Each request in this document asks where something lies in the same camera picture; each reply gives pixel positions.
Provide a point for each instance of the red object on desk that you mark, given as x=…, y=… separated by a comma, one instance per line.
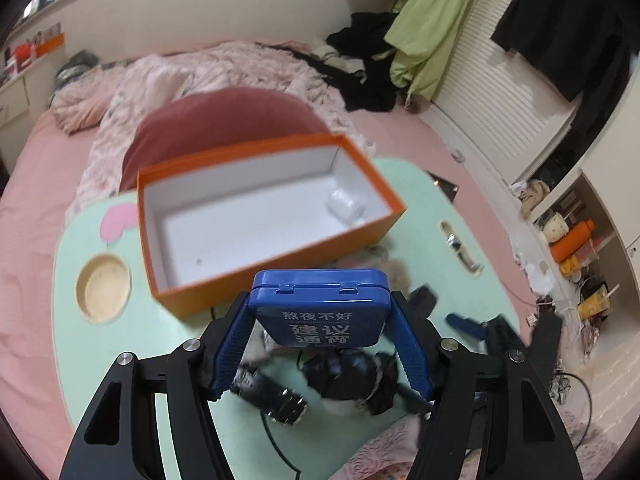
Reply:
x=23, y=55

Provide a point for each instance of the orange cardboard box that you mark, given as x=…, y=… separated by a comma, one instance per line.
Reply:
x=212, y=220

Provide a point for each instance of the blue metal tin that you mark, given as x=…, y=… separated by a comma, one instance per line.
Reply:
x=321, y=308

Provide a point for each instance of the bubble wrap bundle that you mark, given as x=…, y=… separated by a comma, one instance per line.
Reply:
x=346, y=206

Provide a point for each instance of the dark red pillow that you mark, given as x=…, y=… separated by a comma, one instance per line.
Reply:
x=216, y=119

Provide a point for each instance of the orange bottle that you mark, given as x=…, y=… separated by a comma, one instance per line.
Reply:
x=573, y=240

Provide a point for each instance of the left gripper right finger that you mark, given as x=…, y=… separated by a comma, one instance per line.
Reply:
x=524, y=436

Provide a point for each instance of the black lace fabric bundle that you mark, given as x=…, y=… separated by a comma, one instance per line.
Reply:
x=346, y=380

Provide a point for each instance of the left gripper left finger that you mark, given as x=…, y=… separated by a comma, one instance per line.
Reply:
x=117, y=437

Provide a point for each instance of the small orange storage box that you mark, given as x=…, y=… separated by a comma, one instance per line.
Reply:
x=49, y=45

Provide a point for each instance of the beige fluffy pompom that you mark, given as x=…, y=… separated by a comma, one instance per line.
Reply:
x=378, y=257

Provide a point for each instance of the green hanging cloth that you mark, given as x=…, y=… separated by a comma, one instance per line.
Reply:
x=422, y=38

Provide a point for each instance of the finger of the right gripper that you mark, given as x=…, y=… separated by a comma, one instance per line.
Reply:
x=467, y=326

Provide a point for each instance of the white drawer cabinet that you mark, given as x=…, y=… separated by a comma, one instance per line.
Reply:
x=16, y=120

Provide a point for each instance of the pink quilted blanket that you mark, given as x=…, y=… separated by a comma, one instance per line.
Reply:
x=116, y=100

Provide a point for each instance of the black clothes pile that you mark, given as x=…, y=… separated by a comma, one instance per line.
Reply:
x=356, y=61

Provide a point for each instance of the grey folded clothes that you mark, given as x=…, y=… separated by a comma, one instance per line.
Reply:
x=77, y=65

